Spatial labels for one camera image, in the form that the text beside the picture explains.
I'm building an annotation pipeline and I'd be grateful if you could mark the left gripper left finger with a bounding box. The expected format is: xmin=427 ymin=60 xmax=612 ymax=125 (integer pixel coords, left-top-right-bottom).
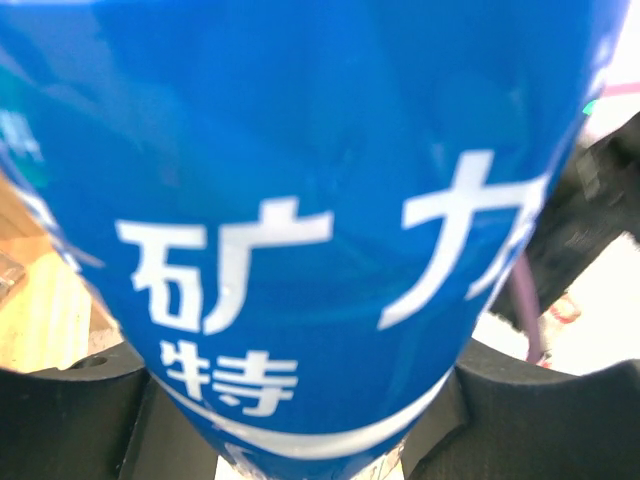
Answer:
xmin=0 ymin=355 xmax=151 ymax=480

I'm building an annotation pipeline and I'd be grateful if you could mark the blue label water bottle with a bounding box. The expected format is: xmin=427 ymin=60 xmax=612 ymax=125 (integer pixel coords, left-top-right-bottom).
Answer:
xmin=1 ymin=1 xmax=629 ymax=479

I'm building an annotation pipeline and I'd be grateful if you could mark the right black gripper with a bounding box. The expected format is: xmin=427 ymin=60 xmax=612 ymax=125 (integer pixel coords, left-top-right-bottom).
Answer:
xmin=489 ymin=109 xmax=640 ymax=331

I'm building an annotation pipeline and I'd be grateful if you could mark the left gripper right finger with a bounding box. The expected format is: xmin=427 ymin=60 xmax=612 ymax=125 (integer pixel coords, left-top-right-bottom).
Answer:
xmin=401 ymin=341 xmax=639 ymax=479

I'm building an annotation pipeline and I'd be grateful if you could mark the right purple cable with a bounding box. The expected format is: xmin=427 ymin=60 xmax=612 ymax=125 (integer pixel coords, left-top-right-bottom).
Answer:
xmin=509 ymin=249 xmax=551 ymax=369

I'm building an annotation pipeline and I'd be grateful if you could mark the wooden shelf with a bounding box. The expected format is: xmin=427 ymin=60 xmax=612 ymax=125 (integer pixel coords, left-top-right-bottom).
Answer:
xmin=1 ymin=180 xmax=123 ymax=373

